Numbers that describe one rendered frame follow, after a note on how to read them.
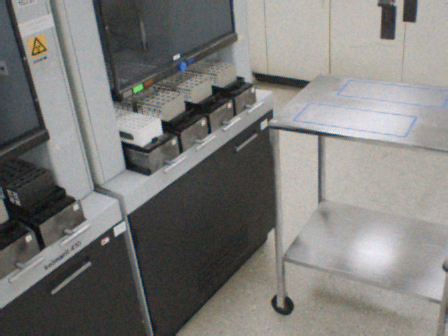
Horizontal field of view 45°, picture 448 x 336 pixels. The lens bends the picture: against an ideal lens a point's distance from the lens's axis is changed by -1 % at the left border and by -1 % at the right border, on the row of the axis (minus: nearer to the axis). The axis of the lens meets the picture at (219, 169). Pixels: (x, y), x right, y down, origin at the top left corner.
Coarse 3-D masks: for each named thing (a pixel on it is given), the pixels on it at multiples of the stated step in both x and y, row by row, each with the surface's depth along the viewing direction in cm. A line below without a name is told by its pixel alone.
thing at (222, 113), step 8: (208, 104) 188; (216, 104) 184; (224, 104) 187; (200, 112) 183; (208, 112) 181; (216, 112) 183; (224, 112) 187; (232, 112) 191; (208, 120) 181; (216, 120) 184; (224, 120) 188; (240, 120) 188; (216, 128) 185; (224, 128) 182
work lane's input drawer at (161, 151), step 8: (160, 136) 166; (168, 136) 166; (176, 136) 168; (128, 144) 164; (152, 144) 162; (160, 144) 163; (168, 144) 166; (176, 144) 169; (128, 152) 164; (136, 152) 162; (144, 152) 161; (152, 152) 160; (160, 152) 163; (168, 152) 167; (176, 152) 170; (128, 160) 166; (136, 160) 164; (144, 160) 161; (152, 160) 161; (160, 160) 164; (168, 160) 167; (184, 160) 167; (152, 168) 162; (160, 168) 165; (168, 168) 162
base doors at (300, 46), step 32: (256, 0) 388; (288, 0) 373; (320, 0) 359; (352, 0) 346; (256, 32) 400; (288, 32) 384; (320, 32) 369; (352, 32) 356; (416, 32) 331; (256, 64) 414; (288, 64) 397; (320, 64) 381; (352, 64) 367; (384, 64) 353; (416, 64) 340
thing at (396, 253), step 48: (336, 96) 180; (384, 96) 176; (432, 96) 173; (384, 144) 151; (432, 144) 146; (336, 240) 200; (384, 240) 197; (432, 240) 194; (384, 288) 178; (432, 288) 174
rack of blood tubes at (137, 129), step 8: (120, 112) 174; (128, 112) 173; (120, 120) 168; (128, 120) 169; (136, 120) 167; (144, 120) 167; (152, 120) 167; (160, 120) 166; (120, 128) 164; (128, 128) 163; (136, 128) 162; (144, 128) 161; (152, 128) 164; (160, 128) 167; (120, 136) 171; (128, 136) 171; (136, 136) 161; (144, 136) 161; (152, 136) 164; (136, 144) 163; (144, 144) 162
